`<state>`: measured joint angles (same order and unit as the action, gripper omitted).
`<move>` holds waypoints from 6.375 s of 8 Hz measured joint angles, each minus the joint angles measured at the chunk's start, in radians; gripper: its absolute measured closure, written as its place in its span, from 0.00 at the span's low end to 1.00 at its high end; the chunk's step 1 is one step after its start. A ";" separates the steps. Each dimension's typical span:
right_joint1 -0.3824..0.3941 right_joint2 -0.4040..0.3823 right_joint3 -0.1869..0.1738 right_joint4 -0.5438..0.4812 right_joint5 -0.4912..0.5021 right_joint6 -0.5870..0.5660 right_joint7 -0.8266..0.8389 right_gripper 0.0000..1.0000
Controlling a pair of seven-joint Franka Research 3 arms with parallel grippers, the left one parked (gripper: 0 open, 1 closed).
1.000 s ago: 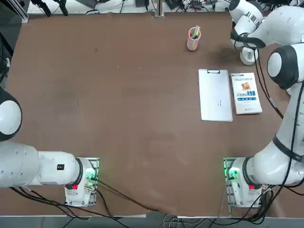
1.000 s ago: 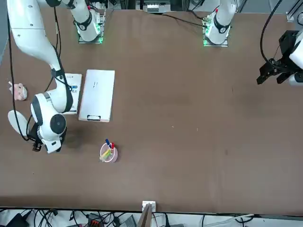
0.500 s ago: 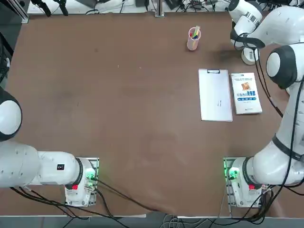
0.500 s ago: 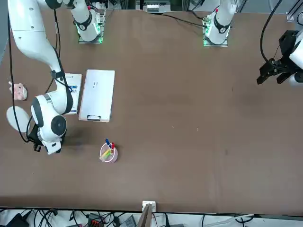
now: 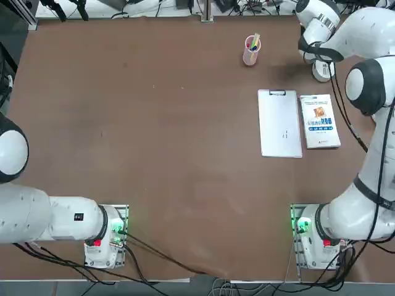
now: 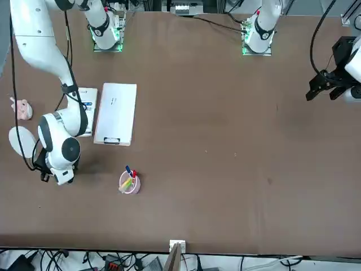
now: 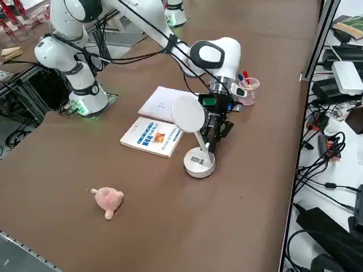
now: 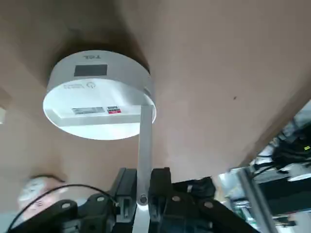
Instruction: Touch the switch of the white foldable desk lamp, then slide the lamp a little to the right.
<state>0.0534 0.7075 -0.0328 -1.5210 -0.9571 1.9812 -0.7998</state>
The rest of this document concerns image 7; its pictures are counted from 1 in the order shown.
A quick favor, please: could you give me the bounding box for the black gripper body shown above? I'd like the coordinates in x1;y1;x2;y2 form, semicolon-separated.
198;93;242;123

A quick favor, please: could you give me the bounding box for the white foldable desk lamp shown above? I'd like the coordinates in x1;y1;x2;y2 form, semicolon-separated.
171;94;217;179

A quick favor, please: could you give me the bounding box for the clear pink pen cup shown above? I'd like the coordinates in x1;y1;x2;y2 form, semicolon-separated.
238;78;261;107

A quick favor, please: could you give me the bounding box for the white clipboard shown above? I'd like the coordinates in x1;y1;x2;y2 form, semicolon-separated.
138;86;200;124

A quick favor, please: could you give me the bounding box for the white and blue book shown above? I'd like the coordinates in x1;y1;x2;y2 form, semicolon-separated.
120;116;184;159

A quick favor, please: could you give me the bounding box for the black power adapter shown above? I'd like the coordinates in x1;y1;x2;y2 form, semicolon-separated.
311;76;357;105

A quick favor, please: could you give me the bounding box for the pink plush toy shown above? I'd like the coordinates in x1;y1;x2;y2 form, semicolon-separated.
90;186;125;222

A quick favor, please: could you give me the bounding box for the white flat socket box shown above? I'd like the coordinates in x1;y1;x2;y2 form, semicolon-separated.
331;60;363;96

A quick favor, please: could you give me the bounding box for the green book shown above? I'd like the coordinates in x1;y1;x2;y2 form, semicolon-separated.
332;15;363;39

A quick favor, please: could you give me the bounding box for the cardboard wedge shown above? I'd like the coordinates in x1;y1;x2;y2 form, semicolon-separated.
1;46;23;61

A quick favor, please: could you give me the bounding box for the aluminium frame post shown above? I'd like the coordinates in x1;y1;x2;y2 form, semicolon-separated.
299;0;341;83

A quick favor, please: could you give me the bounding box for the aluminium rail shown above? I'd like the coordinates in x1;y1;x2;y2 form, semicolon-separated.
0;229;62;272

